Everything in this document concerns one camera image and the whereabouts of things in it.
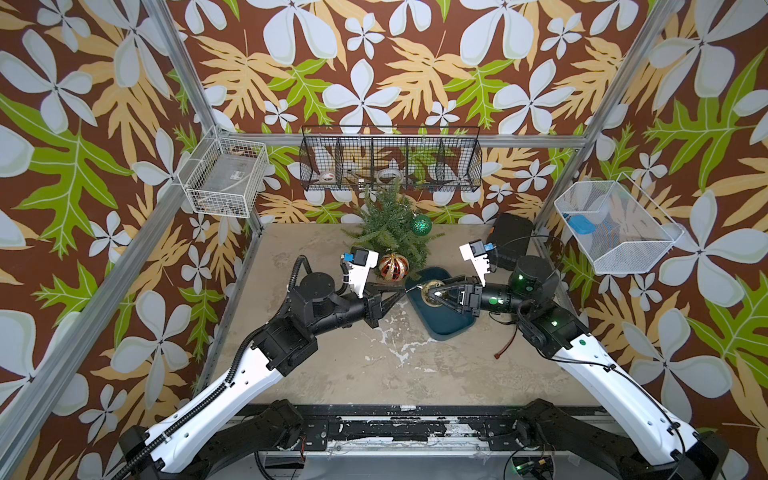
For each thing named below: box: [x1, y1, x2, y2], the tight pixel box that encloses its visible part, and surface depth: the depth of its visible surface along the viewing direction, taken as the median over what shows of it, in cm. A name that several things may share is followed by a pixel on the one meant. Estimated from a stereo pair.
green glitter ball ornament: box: [410, 214, 432, 237], surface depth 77 cm
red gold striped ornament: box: [379, 252, 410, 282], surface depth 72 cm
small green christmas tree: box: [342, 178, 445, 281], surface depth 79 cm
